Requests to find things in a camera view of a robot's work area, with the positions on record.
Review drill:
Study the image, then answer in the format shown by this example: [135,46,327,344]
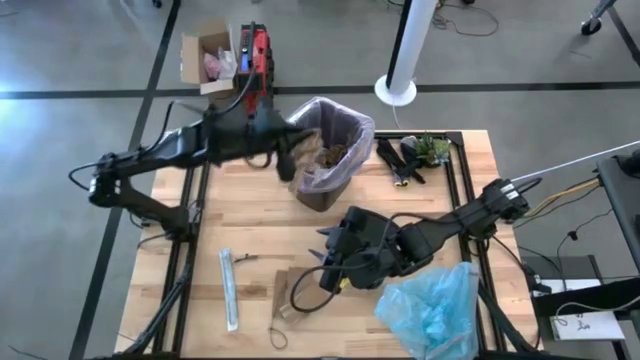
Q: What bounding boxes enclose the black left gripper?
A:
[203,105,317,182]

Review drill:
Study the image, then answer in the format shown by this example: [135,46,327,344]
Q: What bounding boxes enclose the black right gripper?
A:
[308,203,406,294]

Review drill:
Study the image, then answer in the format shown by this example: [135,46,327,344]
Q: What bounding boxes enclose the brown paper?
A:
[288,128,327,195]
[319,143,352,170]

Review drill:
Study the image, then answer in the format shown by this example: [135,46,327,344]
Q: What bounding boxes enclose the translucent pink trash bag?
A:
[285,96,376,196]

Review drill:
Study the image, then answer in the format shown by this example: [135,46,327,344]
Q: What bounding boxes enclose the brown paper bag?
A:
[271,266,324,325]

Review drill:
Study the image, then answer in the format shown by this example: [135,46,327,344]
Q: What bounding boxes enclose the long clear plastic wrapper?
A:
[218,247,240,334]

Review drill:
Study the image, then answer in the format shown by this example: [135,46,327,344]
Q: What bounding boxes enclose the black rubber band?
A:
[268,325,290,351]

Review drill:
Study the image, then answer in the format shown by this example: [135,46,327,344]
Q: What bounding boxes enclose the light blue trash bag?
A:
[373,261,482,360]

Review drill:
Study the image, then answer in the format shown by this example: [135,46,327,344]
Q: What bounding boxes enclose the red black toolbox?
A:
[234,22,275,119]

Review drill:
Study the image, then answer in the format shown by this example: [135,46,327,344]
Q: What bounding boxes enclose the clear plastic bundle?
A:
[217,45,239,79]

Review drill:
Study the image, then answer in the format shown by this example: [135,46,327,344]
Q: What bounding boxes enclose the pink plastic bundle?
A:
[202,49,222,81]

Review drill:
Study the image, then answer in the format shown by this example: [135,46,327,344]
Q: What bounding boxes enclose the small potted succulent plant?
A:
[399,130,452,170]

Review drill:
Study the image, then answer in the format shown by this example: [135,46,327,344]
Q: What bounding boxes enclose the open cardboard box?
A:
[179,18,240,106]

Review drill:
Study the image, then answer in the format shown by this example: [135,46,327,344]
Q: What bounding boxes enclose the white pole with base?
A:
[373,0,439,108]

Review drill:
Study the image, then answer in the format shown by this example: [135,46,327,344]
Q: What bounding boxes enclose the plain white paper sheet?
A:
[532,277,604,297]

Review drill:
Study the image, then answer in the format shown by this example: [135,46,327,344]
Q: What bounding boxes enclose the thin white rod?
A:
[509,140,640,184]

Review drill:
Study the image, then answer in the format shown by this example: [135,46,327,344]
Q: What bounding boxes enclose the black diagonal bar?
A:
[529,279,640,321]

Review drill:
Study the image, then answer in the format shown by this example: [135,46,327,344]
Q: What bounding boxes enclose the white paper with scribble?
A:
[549,309,626,342]

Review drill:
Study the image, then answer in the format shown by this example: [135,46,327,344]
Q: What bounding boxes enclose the black desk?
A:
[597,149,640,274]

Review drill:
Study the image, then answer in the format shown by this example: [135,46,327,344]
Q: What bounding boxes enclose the grey chair leg caster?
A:
[579,0,619,36]

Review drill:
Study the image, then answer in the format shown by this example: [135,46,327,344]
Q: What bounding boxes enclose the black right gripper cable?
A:
[288,263,351,315]

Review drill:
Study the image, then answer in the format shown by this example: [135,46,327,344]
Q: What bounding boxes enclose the black aluminium table frame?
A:
[117,129,541,360]

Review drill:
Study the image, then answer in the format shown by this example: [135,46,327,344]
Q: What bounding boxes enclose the tangled coloured cables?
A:
[429,0,501,39]

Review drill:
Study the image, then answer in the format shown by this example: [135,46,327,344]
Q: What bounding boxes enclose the yellow cable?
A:
[519,177,601,219]

